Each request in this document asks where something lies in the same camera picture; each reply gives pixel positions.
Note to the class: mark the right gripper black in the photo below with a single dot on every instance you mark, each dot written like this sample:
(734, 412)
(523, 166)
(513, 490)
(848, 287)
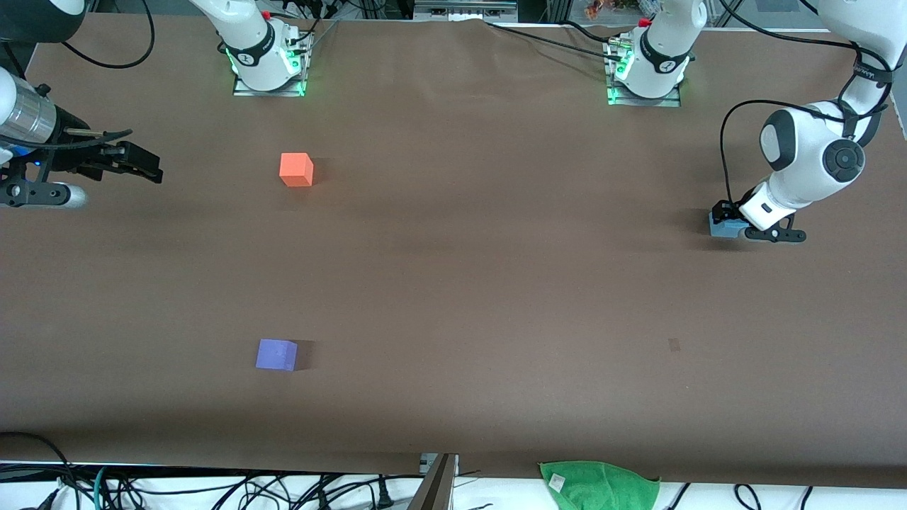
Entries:
(76, 150)

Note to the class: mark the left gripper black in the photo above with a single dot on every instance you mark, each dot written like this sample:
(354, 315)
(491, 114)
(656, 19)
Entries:
(725, 210)

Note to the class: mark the green cloth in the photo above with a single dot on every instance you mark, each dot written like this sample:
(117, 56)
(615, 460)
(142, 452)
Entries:
(602, 489)

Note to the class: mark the brown table cover sheet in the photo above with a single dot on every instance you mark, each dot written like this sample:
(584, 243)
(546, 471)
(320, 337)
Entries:
(496, 319)

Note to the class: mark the orange foam block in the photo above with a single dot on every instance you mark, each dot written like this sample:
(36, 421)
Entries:
(296, 170)

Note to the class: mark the grey metal box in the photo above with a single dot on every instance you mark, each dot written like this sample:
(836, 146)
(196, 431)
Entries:
(464, 8)

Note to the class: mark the light blue foam block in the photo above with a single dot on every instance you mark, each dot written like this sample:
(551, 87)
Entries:
(723, 228)

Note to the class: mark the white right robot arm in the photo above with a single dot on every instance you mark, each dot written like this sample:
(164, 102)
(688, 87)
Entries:
(248, 35)

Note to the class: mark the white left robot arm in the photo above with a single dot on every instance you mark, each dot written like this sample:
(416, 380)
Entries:
(801, 142)

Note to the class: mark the purple foam block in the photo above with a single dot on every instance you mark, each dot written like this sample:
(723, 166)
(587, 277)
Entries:
(275, 354)

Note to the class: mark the colourful toy clutter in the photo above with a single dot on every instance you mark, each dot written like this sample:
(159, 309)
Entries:
(623, 7)

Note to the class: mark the metal base plate green light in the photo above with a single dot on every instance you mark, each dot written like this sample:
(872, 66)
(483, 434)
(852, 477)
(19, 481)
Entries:
(241, 91)
(669, 101)

